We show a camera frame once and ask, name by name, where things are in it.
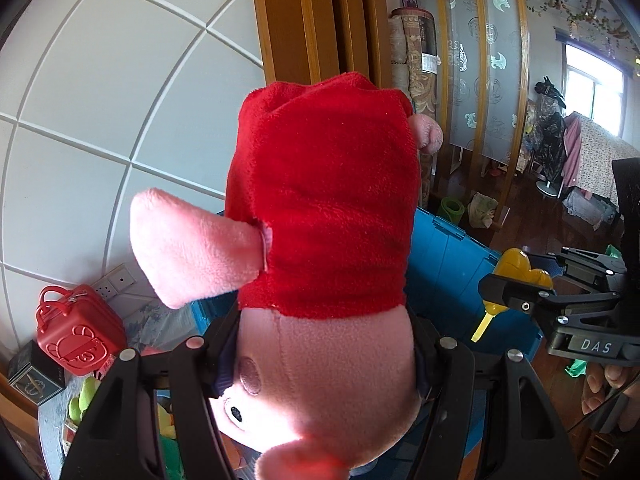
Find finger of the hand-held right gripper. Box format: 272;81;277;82
478;270;621;333
530;247;626;293

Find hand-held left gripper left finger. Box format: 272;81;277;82
59;305;241;480

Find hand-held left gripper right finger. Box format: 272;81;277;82
407;310;583;480

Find yellow plastic toy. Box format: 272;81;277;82
471;247;555;343

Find blue plastic storage crate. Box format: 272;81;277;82
192;205;544;480

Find pink pig plush red dress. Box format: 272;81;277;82
129;72;445;480

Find person's right hand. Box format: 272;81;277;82
581;365;629;416

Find pale floral pillow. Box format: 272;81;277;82
125;300;198;352

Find pale cloth bag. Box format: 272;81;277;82
467;192;500;230

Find floral bedspread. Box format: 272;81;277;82
565;112;640;207

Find green rolled mat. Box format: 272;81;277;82
439;197;466;225

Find pink hanging garment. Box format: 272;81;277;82
560;114;584;189

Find black hanging clothes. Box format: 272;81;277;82
527;76;569;184

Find green crocodile plush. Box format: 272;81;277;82
67;376;103;424

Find red bear suitcase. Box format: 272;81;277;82
35;284;129;377

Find window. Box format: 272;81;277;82
564;42;627;137

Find black gift box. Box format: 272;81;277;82
7;340;67;404

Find rolled patterned carpet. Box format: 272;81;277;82
401;7;442;206

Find frosted glass partition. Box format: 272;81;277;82
410;0;531;167

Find hanging vine decoration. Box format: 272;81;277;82
520;0;640;42

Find rolled pale carpet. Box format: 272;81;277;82
388;16;408;92

